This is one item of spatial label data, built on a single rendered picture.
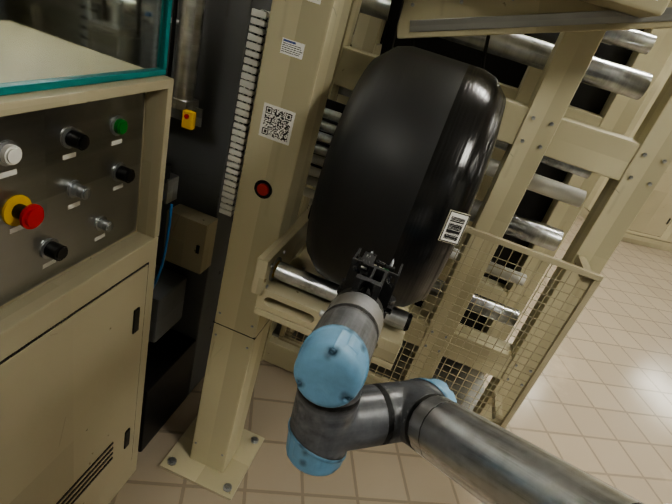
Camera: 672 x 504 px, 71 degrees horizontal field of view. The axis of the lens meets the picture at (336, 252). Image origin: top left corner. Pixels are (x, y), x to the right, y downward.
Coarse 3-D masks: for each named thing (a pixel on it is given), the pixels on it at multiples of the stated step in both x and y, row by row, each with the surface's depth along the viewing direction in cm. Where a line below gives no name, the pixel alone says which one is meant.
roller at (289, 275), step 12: (276, 264) 111; (288, 264) 112; (276, 276) 111; (288, 276) 110; (300, 276) 110; (312, 276) 110; (300, 288) 111; (312, 288) 110; (324, 288) 109; (336, 288) 109; (396, 312) 107; (408, 312) 108; (396, 324) 107; (408, 324) 106
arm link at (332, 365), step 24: (336, 312) 55; (360, 312) 55; (312, 336) 51; (336, 336) 49; (360, 336) 51; (312, 360) 48; (336, 360) 47; (360, 360) 48; (312, 384) 48; (336, 384) 48; (360, 384) 48
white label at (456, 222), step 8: (448, 216) 83; (456, 216) 83; (464, 216) 83; (448, 224) 83; (456, 224) 83; (464, 224) 83; (448, 232) 84; (456, 232) 84; (440, 240) 84; (448, 240) 84; (456, 240) 84
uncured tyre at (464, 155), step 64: (384, 64) 89; (448, 64) 91; (384, 128) 83; (448, 128) 82; (320, 192) 89; (384, 192) 83; (448, 192) 82; (320, 256) 96; (384, 256) 89; (448, 256) 90
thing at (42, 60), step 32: (0, 0) 58; (32, 0) 62; (64, 0) 67; (96, 0) 72; (128, 0) 78; (160, 0) 86; (0, 32) 60; (32, 32) 64; (64, 32) 69; (96, 32) 75; (128, 32) 81; (160, 32) 89; (0, 64) 61; (32, 64) 66; (64, 64) 71; (96, 64) 77; (128, 64) 84; (160, 64) 93
